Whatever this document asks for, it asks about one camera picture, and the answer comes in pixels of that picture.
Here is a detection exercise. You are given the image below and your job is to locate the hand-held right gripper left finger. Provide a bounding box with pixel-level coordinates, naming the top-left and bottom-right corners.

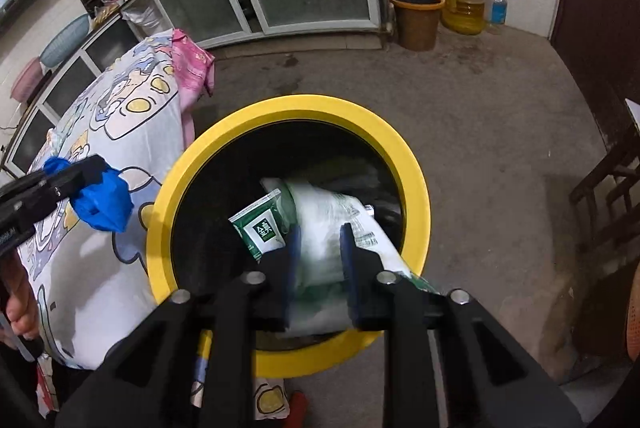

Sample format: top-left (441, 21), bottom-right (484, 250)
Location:
top-left (55, 223), bottom-right (303, 428)

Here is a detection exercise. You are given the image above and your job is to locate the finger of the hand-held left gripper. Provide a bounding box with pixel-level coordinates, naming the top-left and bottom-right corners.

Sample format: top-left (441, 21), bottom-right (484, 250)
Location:
top-left (30, 154), bottom-right (110, 209)

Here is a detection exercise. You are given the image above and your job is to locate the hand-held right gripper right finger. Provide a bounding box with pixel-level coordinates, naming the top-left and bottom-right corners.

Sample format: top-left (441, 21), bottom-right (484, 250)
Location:
top-left (339, 222), bottom-right (583, 428)

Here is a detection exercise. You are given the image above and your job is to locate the large green milk carton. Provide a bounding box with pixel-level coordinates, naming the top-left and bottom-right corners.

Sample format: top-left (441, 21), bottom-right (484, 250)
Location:
top-left (260, 178), bottom-right (443, 339)

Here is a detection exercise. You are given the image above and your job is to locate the blue glove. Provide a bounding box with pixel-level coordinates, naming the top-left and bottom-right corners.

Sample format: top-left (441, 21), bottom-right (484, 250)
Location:
top-left (42, 156), bottom-right (135, 233)

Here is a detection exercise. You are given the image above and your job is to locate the small green milk carton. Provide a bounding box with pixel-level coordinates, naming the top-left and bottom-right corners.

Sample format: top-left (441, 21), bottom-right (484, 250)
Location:
top-left (228, 189), bottom-right (296, 264)

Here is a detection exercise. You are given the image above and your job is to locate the yellow rimmed trash bin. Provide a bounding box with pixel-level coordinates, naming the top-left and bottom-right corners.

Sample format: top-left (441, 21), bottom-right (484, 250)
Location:
top-left (146, 94), bottom-right (432, 379)

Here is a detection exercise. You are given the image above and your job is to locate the person's left hand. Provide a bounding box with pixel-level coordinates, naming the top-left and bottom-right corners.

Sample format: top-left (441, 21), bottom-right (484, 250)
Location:
top-left (0, 253), bottom-right (41, 349)

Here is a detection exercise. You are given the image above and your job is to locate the pink plastic basin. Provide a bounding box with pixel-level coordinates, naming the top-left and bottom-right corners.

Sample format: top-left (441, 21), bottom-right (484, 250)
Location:
top-left (10, 57), bottom-right (46, 103)

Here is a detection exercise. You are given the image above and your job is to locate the blue plastic basket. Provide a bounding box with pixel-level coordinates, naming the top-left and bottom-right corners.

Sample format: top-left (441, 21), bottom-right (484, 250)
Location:
top-left (39, 14), bottom-right (92, 68)

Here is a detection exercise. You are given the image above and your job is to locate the pink printed cloth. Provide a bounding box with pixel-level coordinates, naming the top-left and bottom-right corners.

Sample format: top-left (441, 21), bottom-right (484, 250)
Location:
top-left (170, 30), bottom-right (216, 149)

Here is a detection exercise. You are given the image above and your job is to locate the bag of food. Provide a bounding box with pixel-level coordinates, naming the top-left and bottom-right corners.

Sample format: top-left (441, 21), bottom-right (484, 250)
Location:
top-left (94, 0), bottom-right (123, 25)

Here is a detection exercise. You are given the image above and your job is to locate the white sack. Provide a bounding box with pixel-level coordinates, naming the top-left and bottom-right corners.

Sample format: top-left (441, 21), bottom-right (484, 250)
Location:
top-left (120, 0), bottom-right (173, 41)

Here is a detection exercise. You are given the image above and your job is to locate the brown plastic bucket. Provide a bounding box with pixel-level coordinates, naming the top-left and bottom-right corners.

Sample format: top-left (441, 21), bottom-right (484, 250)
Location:
top-left (388, 0), bottom-right (446, 52)

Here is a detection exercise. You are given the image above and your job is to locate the wooden chair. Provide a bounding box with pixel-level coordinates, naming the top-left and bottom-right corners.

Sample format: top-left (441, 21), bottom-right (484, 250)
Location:
top-left (569, 98), bottom-right (640, 259)

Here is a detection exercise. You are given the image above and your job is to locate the clear water bottle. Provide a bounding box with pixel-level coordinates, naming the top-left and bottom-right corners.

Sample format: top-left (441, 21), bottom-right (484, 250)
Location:
top-left (487, 0), bottom-right (509, 26)

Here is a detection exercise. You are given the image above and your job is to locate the orange plastic basket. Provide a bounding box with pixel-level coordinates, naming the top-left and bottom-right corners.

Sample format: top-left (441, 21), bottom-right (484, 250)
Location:
top-left (625, 298), bottom-right (640, 364)

